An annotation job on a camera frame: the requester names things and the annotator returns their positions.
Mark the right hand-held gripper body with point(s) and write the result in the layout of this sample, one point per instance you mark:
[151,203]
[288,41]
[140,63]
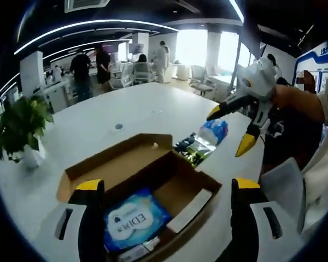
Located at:
[259,80]

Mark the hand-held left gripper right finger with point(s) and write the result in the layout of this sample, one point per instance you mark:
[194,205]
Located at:
[262,234]

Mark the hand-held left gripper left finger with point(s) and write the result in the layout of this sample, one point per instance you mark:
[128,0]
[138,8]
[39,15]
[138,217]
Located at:
[60,226]

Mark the blue plastic soft pack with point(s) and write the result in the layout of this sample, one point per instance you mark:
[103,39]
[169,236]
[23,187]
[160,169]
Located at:
[216,131]

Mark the silver green foil pouch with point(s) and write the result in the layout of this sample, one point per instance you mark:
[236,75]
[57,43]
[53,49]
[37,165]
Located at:
[196,152]

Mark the blue white wet wipes pack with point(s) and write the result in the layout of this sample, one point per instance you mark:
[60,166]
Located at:
[134,218]

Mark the brown cardboard shoe box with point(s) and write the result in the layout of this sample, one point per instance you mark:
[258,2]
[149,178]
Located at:
[120,169]

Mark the dark cloth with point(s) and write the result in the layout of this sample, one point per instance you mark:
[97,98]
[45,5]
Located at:
[292,144]

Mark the white office chair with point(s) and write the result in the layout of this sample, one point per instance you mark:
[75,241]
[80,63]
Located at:
[201,79]
[141,72]

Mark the short ceiling strip light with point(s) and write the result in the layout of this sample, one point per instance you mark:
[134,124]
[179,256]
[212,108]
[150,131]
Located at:
[236,9]

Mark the person's beige shirt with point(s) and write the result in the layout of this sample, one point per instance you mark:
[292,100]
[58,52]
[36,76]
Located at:
[322,169]

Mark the green plant in white pot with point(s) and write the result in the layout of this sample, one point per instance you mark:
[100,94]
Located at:
[22,122]

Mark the grey round table grommet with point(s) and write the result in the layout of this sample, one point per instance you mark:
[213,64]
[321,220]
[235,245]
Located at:
[119,126]

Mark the long ceiling strip light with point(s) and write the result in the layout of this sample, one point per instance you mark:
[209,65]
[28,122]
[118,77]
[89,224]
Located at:
[98,25]

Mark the ceiling air conditioner vent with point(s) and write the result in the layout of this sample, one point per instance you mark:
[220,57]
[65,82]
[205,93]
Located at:
[87,5]

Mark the wall display board with photos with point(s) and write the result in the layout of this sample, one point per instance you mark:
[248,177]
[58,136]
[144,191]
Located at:
[325,57]

